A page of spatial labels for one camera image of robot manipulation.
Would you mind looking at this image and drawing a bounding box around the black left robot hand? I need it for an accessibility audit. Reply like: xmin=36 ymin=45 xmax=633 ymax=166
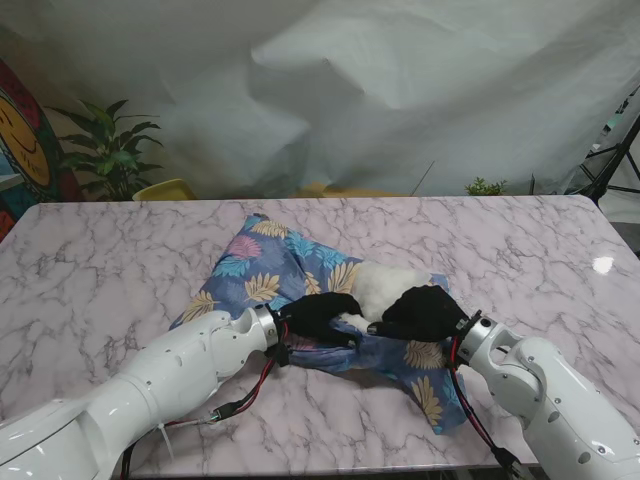
xmin=285 ymin=292 xmax=362 ymax=349

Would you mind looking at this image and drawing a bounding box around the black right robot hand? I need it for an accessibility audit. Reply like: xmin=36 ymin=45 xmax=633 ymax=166
xmin=367 ymin=284 xmax=471 ymax=344

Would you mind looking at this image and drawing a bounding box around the white pillow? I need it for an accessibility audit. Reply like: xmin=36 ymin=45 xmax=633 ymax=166
xmin=337 ymin=261 xmax=447 ymax=324

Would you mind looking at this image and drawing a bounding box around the blue leaf print pillowcase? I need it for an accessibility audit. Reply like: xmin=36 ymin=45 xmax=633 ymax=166
xmin=168 ymin=213 xmax=467 ymax=437

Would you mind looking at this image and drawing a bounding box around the thin brown stick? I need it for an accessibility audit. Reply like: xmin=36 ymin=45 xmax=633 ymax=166
xmin=410 ymin=160 xmax=435 ymax=197

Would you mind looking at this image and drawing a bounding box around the small green plant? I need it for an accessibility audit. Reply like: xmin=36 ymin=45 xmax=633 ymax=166
xmin=463 ymin=176 xmax=509 ymax=197

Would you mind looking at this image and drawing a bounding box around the yellow plastic chair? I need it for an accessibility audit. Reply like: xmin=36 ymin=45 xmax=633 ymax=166
xmin=132 ymin=178 xmax=199 ymax=202

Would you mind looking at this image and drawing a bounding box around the white zip tie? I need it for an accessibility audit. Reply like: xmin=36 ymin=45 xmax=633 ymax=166
xmin=158 ymin=422 xmax=177 ymax=462

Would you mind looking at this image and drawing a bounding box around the white backdrop sheet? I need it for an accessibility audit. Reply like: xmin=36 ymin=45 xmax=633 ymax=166
xmin=0 ymin=0 xmax=640 ymax=199

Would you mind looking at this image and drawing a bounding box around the black tripod stand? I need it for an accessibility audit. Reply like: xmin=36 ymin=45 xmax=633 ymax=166
xmin=564 ymin=84 xmax=640 ymax=209

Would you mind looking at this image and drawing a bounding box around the large green potted plant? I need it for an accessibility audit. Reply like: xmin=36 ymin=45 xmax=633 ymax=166
xmin=44 ymin=98 xmax=165 ymax=202

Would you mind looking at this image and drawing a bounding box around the colourful smiley face board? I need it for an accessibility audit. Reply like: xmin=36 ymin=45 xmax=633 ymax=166
xmin=0 ymin=58 xmax=84 ymax=241

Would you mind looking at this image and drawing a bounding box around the red black right arm cable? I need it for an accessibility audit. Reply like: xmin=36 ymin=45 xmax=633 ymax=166
xmin=446 ymin=337 xmax=531 ymax=480

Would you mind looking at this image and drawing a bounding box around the red black arm cable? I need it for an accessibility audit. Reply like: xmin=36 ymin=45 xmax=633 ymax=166
xmin=117 ymin=319 xmax=292 ymax=480
xmin=446 ymin=337 xmax=531 ymax=480

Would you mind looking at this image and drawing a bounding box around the red black left arm cable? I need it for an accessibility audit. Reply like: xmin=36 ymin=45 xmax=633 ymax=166
xmin=117 ymin=319 xmax=292 ymax=480

